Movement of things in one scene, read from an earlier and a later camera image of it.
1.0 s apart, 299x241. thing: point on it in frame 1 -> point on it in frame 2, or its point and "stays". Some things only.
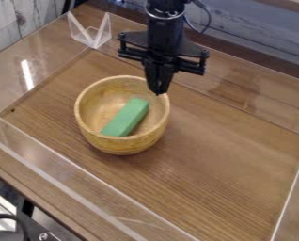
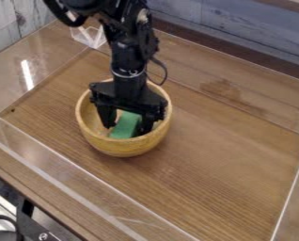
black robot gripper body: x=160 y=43 -> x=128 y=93
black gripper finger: x=155 y=69 -> x=108 y=115
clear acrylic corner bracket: x=92 y=37 stays
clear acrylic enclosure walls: x=199 y=161 stays
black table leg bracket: x=29 y=229 stays
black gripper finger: x=166 y=72 -> x=145 y=123
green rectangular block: x=127 y=118 stays
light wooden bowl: x=101 y=98 stays
